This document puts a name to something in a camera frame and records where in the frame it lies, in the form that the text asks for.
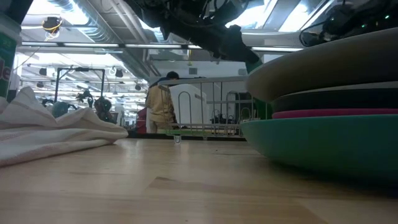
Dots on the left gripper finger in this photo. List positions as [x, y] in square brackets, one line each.
[245, 53]

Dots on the white plate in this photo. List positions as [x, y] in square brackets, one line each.
[326, 68]

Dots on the black plate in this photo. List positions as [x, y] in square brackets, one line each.
[335, 101]

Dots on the pink plate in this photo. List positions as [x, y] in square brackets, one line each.
[335, 113]

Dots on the teal plate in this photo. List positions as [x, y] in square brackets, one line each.
[326, 146]

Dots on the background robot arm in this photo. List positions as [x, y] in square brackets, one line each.
[101, 107]

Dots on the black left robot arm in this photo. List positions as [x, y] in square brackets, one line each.
[161, 12]

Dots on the white cutlery holder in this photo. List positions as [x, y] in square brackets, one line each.
[186, 105]

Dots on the person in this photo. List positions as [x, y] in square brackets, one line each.
[158, 105]

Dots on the green drip tray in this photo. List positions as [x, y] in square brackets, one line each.
[199, 132]

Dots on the red cabinet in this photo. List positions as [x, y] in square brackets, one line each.
[142, 119]

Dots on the long ceiling light strip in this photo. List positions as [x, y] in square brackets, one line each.
[93, 45]

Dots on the grey round object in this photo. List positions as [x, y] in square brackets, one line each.
[59, 109]

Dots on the white folded cloth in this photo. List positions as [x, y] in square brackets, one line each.
[46, 133]

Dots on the green label soap bottle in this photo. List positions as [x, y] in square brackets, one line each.
[6, 62]

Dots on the silver ventilation duct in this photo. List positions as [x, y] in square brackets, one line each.
[96, 31]

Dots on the black rig frame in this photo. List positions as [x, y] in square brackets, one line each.
[57, 84]

